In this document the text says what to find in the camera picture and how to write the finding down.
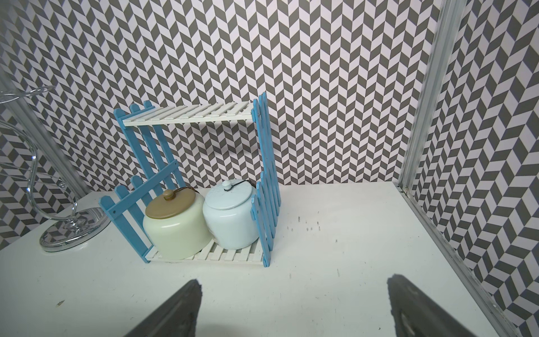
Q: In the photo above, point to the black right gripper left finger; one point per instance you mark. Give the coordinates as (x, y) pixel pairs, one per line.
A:
(177, 316)

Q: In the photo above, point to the blue white wooden shelf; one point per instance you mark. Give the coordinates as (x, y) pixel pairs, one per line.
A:
(143, 129)

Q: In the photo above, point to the aluminium right corner post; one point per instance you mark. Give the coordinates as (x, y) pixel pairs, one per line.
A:
(445, 36)

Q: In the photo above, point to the chrome wire glass rack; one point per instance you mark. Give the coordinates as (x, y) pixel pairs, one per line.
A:
(32, 191)

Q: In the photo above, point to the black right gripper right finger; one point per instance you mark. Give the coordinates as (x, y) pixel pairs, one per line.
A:
(416, 314)

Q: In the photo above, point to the cream canister with tan lid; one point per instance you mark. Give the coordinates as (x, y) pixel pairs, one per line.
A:
(175, 224)

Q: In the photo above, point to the pale blue ceramic canister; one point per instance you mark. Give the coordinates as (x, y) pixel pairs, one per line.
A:
(227, 212)

